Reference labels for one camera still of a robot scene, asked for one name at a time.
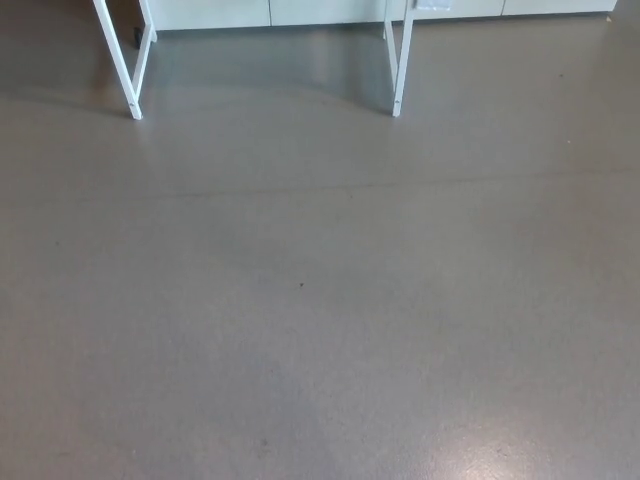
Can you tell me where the pale green low cabinet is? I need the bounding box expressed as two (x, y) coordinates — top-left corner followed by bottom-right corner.
(134, 0), (621, 32)

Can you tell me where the white metal desk leg frame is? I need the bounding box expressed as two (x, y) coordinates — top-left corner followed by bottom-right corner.
(92, 0), (159, 121)
(383, 0), (419, 118)

